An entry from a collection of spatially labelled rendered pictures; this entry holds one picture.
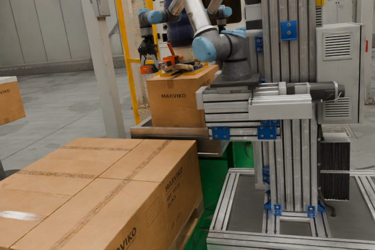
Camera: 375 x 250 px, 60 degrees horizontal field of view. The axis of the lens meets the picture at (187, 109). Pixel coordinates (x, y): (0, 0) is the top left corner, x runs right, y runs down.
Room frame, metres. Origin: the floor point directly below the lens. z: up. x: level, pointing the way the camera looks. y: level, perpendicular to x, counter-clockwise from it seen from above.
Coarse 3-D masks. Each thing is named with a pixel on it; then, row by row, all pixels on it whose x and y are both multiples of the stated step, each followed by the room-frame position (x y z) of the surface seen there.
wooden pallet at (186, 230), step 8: (200, 200) 2.04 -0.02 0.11; (200, 208) 2.02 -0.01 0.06; (192, 216) 1.97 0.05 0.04; (200, 216) 2.01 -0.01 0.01; (184, 224) 1.74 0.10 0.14; (192, 224) 1.90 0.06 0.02; (184, 232) 1.82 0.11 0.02; (192, 232) 1.84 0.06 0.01; (176, 240) 1.61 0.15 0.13; (184, 240) 1.75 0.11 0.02; (176, 248) 1.68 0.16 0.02
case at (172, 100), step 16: (160, 80) 2.32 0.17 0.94; (176, 80) 2.28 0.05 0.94; (192, 80) 2.23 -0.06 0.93; (208, 80) 2.46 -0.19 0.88; (160, 96) 2.33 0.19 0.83; (176, 96) 2.28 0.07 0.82; (192, 96) 2.24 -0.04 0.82; (160, 112) 2.34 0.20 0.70; (176, 112) 2.29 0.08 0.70; (192, 112) 2.24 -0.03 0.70
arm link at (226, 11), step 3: (219, 9) 2.59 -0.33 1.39; (222, 9) 2.60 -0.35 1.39; (225, 9) 2.58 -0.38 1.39; (228, 9) 2.58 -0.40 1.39; (231, 9) 2.59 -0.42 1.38; (219, 12) 2.59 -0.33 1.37; (222, 12) 2.59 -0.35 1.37; (225, 12) 2.58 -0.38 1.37; (228, 12) 2.58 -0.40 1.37; (231, 12) 2.59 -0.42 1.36; (219, 15) 2.59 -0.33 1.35; (222, 15) 2.60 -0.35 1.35; (225, 15) 2.58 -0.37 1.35; (228, 15) 2.58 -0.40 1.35
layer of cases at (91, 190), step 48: (96, 144) 2.25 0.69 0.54; (144, 144) 2.13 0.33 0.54; (192, 144) 2.02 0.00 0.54; (0, 192) 1.63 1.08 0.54; (48, 192) 1.57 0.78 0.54; (96, 192) 1.50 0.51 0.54; (144, 192) 1.45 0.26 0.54; (192, 192) 1.92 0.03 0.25; (0, 240) 1.18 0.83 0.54; (48, 240) 1.14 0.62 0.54; (96, 240) 1.11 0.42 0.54; (144, 240) 1.31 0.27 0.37
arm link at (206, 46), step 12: (192, 0) 1.54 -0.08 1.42; (192, 12) 1.53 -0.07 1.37; (204, 12) 1.53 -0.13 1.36; (192, 24) 1.53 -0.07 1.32; (204, 24) 1.49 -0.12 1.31; (204, 36) 1.45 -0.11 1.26; (216, 36) 1.46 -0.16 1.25; (192, 48) 1.50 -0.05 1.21; (204, 48) 1.42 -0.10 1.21; (216, 48) 1.43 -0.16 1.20; (228, 48) 1.47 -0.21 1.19; (204, 60) 1.44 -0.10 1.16; (216, 60) 1.48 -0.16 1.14
